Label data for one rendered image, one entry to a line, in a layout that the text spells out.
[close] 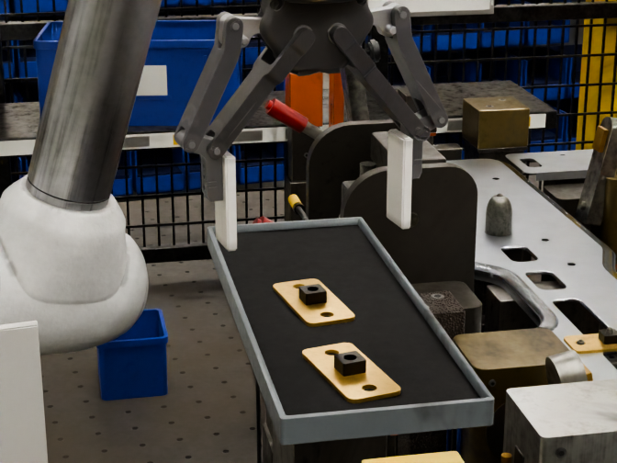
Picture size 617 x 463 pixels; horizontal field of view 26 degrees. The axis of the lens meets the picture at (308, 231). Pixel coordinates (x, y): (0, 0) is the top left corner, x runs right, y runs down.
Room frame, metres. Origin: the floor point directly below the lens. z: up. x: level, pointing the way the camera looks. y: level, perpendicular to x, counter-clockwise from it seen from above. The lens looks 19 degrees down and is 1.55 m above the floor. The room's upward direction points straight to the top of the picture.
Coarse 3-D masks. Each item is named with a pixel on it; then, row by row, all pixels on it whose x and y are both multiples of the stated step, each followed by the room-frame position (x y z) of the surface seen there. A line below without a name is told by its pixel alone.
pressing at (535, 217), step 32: (448, 160) 1.88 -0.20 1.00; (480, 160) 1.87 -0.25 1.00; (480, 192) 1.71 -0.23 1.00; (512, 192) 1.71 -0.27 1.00; (480, 224) 1.58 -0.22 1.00; (512, 224) 1.58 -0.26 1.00; (544, 224) 1.58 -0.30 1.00; (576, 224) 1.59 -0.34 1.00; (480, 256) 1.47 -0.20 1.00; (544, 256) 1.47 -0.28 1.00; (576, 256) 1.47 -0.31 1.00; (608, 256) 1.47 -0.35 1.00; (512, 288) 1.37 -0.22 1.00; (576, 288) 1.36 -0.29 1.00; (608, 288) 1.36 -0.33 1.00; (544, 320) 1.27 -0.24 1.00; (608, 320) 1.28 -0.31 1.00; (608, 352) 1.20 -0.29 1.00
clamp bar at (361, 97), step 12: (372, 48) 1.64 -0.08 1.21; (372, 60) 1.64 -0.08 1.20; (348, 72) 1.63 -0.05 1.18; (348, 84) 1.63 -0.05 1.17; (360, 84) 1.63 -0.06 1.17; (348, 96) 1.63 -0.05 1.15; (360, 96) 1.63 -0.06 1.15; (348, 108) 1.64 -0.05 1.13; (360, 108) 1.63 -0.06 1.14; (348, 120) 1.65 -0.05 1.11; (360, 120) 1.63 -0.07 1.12
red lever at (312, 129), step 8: (272, 104) 1.62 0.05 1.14; (280, 104) 1.62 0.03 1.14; (272, 112) 1.62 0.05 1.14; (280, 112) 1.62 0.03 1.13; (288, 112) 1.62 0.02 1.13; (296, 112) 1.63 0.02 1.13; (280, 120) 1.62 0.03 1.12; (288, 120) 1.62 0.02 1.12; (296, 120) 1.62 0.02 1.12; (304, 120) 1.62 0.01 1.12; (296, 128) 1.62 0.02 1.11; (304, 128) 1.62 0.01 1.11; (312, 128) 1.63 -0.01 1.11; (312, 136) 1.63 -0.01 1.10
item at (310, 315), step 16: (288, 288) 0.96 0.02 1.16; (304, 288) 0.93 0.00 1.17; (320, 288) 0.93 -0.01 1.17; (288, 304) 0.93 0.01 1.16; (304, 304) 0.93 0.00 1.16; (320, 304) 0.93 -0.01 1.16; (336, 304) 0.93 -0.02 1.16; (304, 320) 0.90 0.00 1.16; (320, 320) 0.90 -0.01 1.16; (336, 320) 0.90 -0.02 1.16; (352, 320) 0.90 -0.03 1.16
